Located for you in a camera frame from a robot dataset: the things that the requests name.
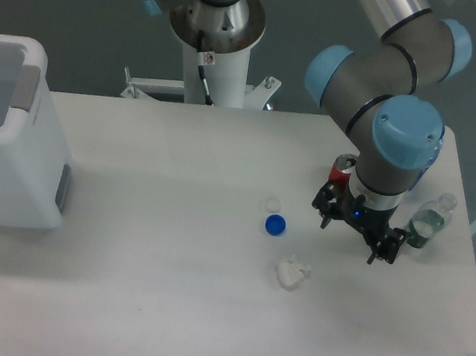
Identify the white crumpled paper ball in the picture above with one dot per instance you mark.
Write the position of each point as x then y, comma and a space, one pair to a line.
291, 272

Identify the clear plastic bottle green label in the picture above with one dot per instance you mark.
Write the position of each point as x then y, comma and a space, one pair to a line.
429, 219

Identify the red soda can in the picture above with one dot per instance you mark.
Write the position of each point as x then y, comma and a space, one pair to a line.
342, 169

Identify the white bottle cap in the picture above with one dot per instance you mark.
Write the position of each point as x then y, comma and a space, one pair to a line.
272, 205

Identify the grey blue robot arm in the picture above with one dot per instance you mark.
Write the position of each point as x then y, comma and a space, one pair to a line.
371, 98

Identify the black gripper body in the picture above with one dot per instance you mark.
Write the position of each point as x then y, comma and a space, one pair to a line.
372, 224

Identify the white plastic bin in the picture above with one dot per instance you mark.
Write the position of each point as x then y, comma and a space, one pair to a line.
35, 158

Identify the white pedestal base bracket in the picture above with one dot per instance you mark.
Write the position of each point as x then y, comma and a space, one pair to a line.
256, 97

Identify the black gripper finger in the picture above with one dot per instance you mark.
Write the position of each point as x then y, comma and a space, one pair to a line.
328, 203
388, 246

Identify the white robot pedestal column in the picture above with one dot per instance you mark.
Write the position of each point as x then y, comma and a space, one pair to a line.
216, 47

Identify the blue bottle cap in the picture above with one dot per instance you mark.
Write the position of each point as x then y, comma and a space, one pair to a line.
275, 225

